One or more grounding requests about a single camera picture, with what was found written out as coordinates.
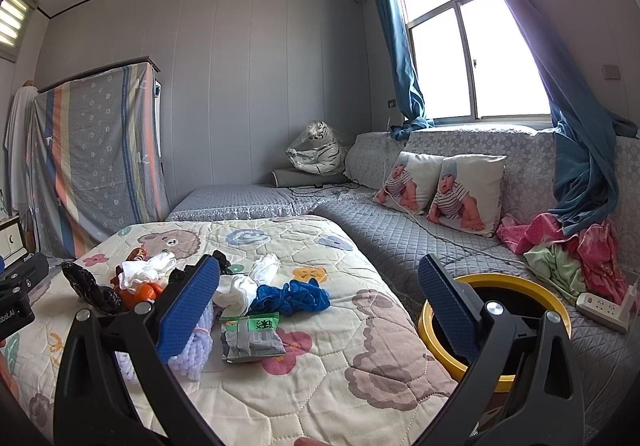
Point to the yellow rimmed trash bin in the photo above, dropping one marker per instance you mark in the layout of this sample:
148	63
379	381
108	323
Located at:
522	297

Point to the right baby print pillow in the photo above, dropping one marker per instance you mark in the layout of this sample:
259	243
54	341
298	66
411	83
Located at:
468	193

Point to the left baby print pillow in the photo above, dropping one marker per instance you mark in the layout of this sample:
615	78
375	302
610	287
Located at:
411	183

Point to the green snack wrapper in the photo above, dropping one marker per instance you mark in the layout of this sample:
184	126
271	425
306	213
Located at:
251	338

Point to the lavender foam net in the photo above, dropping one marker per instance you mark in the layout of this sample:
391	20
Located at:
191	361

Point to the black plastic bag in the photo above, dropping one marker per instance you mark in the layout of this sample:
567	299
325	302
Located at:
225	266
104	299

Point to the pink and green blanket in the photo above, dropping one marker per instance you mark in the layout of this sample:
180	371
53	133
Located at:
586	262

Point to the orange peel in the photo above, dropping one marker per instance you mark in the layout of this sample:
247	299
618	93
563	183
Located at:
145	292

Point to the white drawer cabinet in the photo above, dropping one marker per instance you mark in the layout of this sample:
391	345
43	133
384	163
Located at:
12	243

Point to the window with metal frame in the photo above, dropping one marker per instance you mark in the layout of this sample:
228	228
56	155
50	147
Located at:
473	63

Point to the pink face mask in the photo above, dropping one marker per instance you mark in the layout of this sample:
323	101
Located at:
154	270

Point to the baby print pillow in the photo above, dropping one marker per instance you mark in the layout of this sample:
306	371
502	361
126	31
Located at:
468	193
411	183

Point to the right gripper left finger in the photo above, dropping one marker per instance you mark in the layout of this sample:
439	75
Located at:
92	404

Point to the orange snack wrapper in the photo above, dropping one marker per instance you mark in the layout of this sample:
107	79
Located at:
137	254

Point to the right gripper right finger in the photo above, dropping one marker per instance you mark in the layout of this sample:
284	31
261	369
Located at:
545	404

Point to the white tiger plush toy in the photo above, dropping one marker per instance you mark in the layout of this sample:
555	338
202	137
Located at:
317	150

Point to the striped sheet covered cabinet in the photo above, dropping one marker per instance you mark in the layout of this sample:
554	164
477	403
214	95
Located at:
93	163

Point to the white charger plug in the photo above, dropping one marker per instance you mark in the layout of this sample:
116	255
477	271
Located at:
628	303

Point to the white power strip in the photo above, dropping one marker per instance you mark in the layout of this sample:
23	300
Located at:
601	310

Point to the cartoon patterned quilt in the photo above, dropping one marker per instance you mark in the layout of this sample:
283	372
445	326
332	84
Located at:
355	374

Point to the small blinds window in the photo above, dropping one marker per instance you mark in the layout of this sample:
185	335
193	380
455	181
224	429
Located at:
14	18

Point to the grey bolster pillow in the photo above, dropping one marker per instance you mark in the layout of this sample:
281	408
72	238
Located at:
291	178

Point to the blue curtain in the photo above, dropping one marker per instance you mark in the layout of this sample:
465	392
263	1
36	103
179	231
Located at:
408	94
585	132

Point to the blue rubber glove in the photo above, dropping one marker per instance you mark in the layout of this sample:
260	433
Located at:
291	298

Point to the right blue curtain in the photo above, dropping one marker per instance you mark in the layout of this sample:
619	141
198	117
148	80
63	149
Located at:
585	132

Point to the white glove bundle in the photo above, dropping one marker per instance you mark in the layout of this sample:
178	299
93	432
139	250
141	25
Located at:
265	269
234	295

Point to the left blue curtain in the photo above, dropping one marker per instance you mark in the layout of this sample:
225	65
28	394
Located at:
408	94

